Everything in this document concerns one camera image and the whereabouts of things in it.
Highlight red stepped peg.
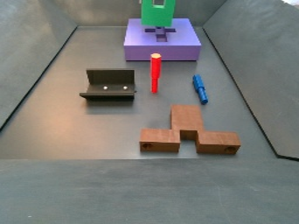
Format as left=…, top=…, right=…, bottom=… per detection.
left=151, top=53, right=162, bottom=94

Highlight green U-shaped block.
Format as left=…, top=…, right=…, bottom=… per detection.
left=142, top=0, right=176, bottom=27

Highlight blue stepped peg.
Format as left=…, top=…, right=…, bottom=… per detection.
left=193, top=74, right=209, bottom=105

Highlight brown T-shaped wooden block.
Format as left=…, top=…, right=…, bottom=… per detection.
left=139, top=105, right=241, bottom=155

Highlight purple board with cross slot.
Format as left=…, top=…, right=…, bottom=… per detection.
left=125, top=18, right=202, bottom=61

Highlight black angle bracket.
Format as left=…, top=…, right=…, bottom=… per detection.
left=79, top=69, right=137, bottom=100

